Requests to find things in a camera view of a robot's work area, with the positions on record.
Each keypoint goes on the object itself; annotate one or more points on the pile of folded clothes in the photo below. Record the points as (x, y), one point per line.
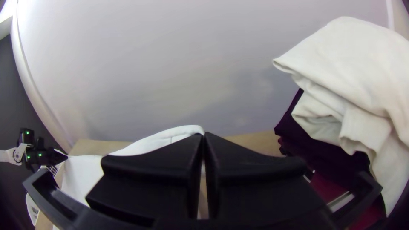
(351, 80)

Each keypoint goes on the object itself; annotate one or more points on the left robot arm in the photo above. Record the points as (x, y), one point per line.
(9, 155)

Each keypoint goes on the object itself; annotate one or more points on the white t-shirt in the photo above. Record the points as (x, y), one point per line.
(80, 172)

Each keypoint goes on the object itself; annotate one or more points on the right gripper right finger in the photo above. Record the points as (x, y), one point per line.
(255, 179)

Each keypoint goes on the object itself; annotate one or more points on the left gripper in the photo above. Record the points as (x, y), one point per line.
(54, 156)

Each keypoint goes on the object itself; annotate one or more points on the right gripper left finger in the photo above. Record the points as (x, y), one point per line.
(150, 166)

